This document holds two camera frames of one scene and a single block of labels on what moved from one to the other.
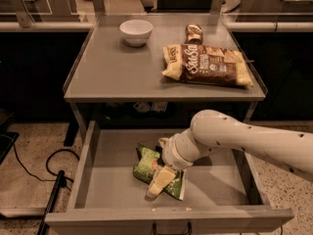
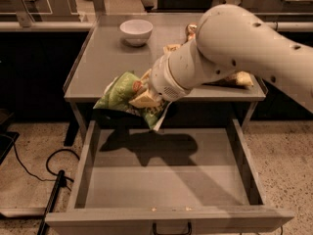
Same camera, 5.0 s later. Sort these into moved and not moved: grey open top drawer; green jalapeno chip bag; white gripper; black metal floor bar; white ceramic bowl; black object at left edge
Moved: white gripper; green jalapeno chip bag
Not moved: grey open top drawer; black object at left edge; white ceramic bowl; black metal floor bar
